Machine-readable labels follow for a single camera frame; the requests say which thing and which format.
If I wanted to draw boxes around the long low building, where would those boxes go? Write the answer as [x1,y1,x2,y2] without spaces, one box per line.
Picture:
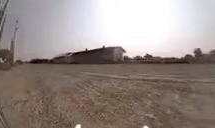
[51,45,127,65]

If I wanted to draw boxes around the tan dirt and concrete ground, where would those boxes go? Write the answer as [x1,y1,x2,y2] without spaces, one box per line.
[0,63,215,128]

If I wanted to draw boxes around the grey road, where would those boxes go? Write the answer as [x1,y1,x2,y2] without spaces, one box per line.
[28,63,215,81]

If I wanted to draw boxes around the low dark bushes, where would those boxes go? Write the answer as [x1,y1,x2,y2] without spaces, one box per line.
[14,58,53,65]

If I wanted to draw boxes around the row of distant trees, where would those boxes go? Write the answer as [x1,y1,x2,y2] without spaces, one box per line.
[123,47,215,64]

